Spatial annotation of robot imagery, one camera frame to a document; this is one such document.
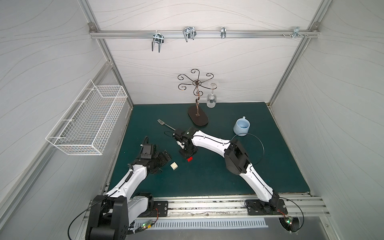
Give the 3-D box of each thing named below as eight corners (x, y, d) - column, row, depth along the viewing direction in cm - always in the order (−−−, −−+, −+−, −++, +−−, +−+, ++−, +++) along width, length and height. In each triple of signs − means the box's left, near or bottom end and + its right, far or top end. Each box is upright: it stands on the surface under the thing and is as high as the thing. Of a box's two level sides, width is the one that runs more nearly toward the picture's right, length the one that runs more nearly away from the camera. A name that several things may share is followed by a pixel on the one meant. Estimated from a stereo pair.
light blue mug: (235, 136, 102) (237, 130, 97) (232, 121, 110) (233, 116, 105) (249, 136, 102) (251, 130, 97) (245, 121, 110) (247, 116, 105)
